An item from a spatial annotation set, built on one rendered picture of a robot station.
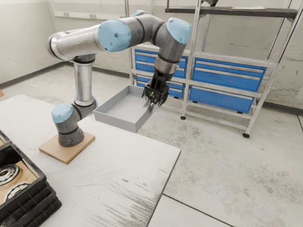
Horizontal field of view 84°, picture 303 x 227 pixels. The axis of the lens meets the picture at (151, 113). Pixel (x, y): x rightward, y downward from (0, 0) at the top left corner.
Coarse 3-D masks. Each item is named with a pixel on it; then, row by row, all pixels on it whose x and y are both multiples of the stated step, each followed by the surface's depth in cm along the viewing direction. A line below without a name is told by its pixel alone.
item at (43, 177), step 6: (12, 144) 76; (0, 150) 73; (18, 150) 73; (24, 156) 70; (30, 162) 68; (36, 168) 67; (42, 174) 63; (36, 180) 61; (42, 180) 62; (30, 186) 59; (36, 186) 61; (18, 192) 57; (24, 192) 58; (30, 192) 60; (12, 198) 56; (18, 198) 57; (6, 204) 54; (12, 204) 56; (0, 210) 53; (6, 210) 55
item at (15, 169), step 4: (8, 164) 75; (12, 164) 75; (0, 168) 73; (4, 168) 73; (12, 168) 73; (16, 168) 73; (12, 172) 72; (16, 172) 72; (8, 176) 70; (12, 176) 71; (0, 180) 69; (4, 180) 69; (8, 180) 69; (0, 184) 67
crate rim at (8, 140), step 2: (0, 130) 83; (0, 132) 82; (2, 132) 82; (0, 134) 81; (2, 134) 83; (4, 134) 81; (2, 136) 80; (4, 136) 82; (6, 136) 80; (4, 138) 79; (6, 138) 79; (8, 138) 79; (6, 140) 78; (8, 140) 78; (10, 140) 78; (8, 142) 77; (10, 142) 77; (12, 142) 78; (4, 144) 76; (6, 144) 76; (0, 146) 74; (2, 146) 74
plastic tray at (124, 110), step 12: (120, 96) 84; (132, 96) 87; (144, 96) 87; (96, 108) 70; (108, 108) 77; (120, 108) 79; (132, 108) 78; (144, 108) 78; (96, 120) 71; (108, 120) 68; (120, 120) 64; (132, 120) 71; (144, 120) 69
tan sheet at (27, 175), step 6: (18, 162) 80; (24, 168) 77; (24, 174) 74; (30, 174) 74; (18, 180) 72; (24, 180) 72; (30, 180) 72; (12, 186) 70; (0, 192) 68; (6, 192) 68; (0, 198) 66
